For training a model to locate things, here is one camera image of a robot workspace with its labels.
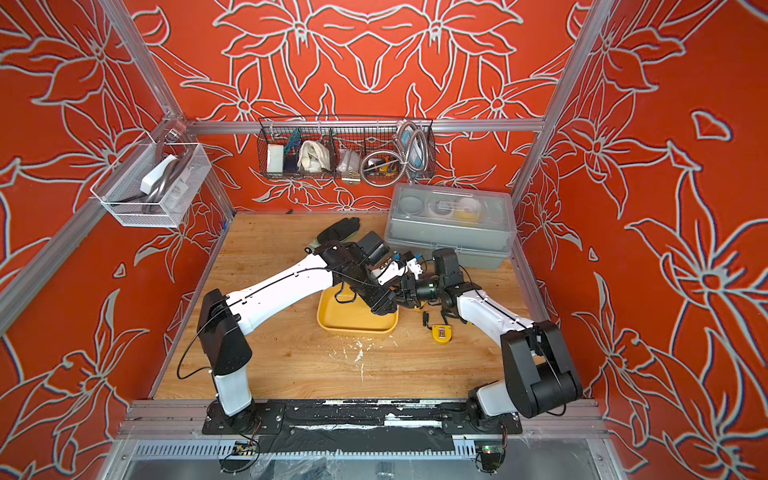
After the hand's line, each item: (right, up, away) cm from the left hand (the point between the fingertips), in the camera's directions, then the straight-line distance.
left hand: (390, 297), depth 77 cm
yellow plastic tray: (-15, -7, +15) cm, 22 cm away
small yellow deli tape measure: (+15, -12, +8) cm, 21 cm away
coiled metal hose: (-1, +37, +11) cm, 38 cm away
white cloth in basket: (-23, +41, +13) cm, 49 cm away
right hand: (-3, 0, -3) cm, 4 cm away
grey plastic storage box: (+28, +20, +13) cm, 37 cm away
